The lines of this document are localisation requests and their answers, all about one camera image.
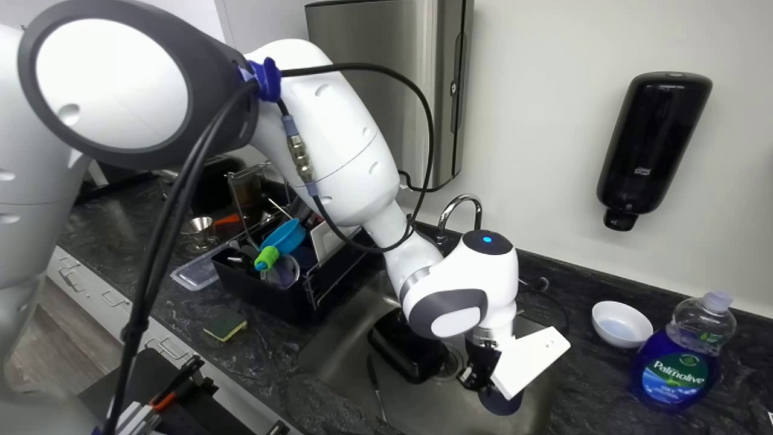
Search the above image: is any stainless steel sink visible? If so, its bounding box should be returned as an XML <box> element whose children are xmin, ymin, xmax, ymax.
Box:
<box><xmin>301</xmin><ymin>280</ymin><xmax>559</xmax><ymax>435</ymax></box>

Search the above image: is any clear plastic container lid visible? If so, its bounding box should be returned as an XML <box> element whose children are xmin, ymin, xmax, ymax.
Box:
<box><xmin>171</xmin><ymin>254</ymin><xmax>217</xmax><ymax>293</ymax></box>

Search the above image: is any black wall soap dispenser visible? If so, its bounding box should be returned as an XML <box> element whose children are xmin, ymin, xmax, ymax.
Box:
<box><xmin>596</xmin><ymin>72</ymin><xmax>712</xmax><ymax>233</ymax></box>

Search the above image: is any small white bowl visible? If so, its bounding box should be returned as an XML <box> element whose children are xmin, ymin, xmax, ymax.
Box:
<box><xmin>592</xmin><ymin>301</ymin><xmax>652</xmax><ymax>350</ymax></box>

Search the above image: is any light blue plastic bowl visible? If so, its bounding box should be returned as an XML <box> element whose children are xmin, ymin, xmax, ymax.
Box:
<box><xmin>261</xmin><ymin>217</ymin><xmax>307</xmax><ymax>254</ymax></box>

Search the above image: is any green yellow sponge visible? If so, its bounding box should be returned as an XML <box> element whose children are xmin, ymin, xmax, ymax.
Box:
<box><xmin>204</xmin><ymin>314</ymin><xmax>247</xmax><ymax>344</ymax></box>

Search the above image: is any steel funnel cup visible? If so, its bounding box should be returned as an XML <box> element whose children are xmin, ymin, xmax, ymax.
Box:
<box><xmin>179</xmin><ymin>215</ymin><xmax>216</xmax><ymax>237</ymax></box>

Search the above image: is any chrome faucet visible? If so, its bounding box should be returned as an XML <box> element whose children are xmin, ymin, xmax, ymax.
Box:
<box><xmin>437</xmin><ymin>194</ymin><xmax>483</xmax><ymax>234</ymax></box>

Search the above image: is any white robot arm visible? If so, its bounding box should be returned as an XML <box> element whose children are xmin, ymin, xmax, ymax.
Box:
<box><xmin>0</xmin><ymin>0</ymin><xmax>518</xmax><ymax>349</ymax></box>

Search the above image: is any black tray in sink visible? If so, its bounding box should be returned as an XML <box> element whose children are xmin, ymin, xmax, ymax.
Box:
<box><xmin>368</xmin><ymin>310</ymin><xmax>459</xmax><ymax>384</ymax></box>

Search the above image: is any blue dish soap bottle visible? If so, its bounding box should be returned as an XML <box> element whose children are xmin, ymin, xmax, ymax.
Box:
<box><xmin>630</xmin><ymin>293</ymin><xmax>738</xmax><ymax>414</ymax></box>

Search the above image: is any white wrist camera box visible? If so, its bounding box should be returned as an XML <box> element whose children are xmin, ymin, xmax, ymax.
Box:
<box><xmin>491</xmin><ymin>327</ymin><xmax>570</xmax><ymax>399</ymax></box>

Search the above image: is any black dish drying rack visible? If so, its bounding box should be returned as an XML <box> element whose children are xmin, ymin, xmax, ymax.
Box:
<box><xmin>210</xmin><ymin>164</ymin><xmax>384</xmax><ymax>328</ymax></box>

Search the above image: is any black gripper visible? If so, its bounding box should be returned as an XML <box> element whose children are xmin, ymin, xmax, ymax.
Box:
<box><xmin>458</xmin><ymin>328</ymin><xmax>502</xmax><ymax>395</ymax></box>

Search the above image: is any dark blue metal cup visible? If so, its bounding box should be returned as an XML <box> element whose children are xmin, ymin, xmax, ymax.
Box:
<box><xmin>478</xmin><ymin>388</ymin><xmax>522</xmax><ymax>417</ymax></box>

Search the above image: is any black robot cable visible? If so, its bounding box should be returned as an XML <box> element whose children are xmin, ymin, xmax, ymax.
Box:
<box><xmin>104</xmin><ymin>60</ymin><xmax>442</xmax><ymax>431</ymax></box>

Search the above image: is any steel paper towel dispenser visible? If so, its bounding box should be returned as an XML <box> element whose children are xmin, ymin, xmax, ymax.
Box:
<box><xmin>304</xmin><ymin>0</ymin><xmax>473</xmax><ymax>192</ymax></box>

